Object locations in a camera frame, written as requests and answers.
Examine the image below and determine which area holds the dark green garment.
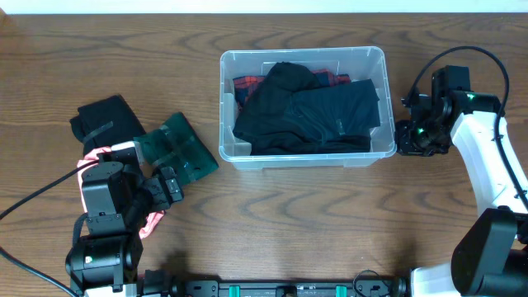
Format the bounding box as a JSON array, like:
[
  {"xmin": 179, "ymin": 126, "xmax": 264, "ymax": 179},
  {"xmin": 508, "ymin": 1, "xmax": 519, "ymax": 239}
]
[{"xmin": 134, "ymin": 112, "xmax": 219, "ymax": 186}]

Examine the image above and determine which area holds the pink patterned garment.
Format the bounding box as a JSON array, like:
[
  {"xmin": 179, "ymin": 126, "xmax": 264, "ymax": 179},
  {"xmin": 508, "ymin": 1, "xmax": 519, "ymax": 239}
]
[{"xmin": 77, "ymin": 144, "xmax": 165, "ymax": 239}]

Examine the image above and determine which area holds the black garment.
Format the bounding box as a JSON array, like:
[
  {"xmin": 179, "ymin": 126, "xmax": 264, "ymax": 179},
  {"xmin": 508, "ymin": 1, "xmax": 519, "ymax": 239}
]
[
  {"xmin": 69, "ymin": 95, "xmax": 146, "ymax": 155},
  {"xmin": 233, "ymin": 62, "xmax": 380, "ymax": 156}
]

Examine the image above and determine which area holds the clear plastic storage bin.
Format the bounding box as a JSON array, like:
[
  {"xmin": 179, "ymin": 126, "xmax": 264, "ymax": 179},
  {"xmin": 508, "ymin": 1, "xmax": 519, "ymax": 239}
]
[{"xmin": 219, "ymin": 46, "xmax": 396, "ymax": 170}]

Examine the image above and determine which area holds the red plaid shirt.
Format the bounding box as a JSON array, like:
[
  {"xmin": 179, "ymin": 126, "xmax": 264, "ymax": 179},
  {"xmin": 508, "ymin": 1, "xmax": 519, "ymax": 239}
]
[{"xmin": 233, "ymin": 68, "xmax": 351, "ymax": 110}]

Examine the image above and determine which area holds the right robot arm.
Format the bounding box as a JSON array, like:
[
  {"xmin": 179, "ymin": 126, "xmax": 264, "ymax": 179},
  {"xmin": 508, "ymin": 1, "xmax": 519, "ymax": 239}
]
[{"xmin": 395, "ymin": 66, "xmax": 527, "ymax": 296}]

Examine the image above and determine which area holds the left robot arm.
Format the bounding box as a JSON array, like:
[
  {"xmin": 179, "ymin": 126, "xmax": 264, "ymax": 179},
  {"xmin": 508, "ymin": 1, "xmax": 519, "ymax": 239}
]
[{"xmin": 65, "ymin": 161, "xmax": 183, "ymax": 296}]

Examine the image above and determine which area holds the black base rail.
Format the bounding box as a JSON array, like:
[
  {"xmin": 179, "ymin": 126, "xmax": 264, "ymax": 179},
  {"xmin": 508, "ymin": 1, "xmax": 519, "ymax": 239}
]
[{"xmin": 135, "ymin": 270, "xmax": 413, "ymax": 297}]

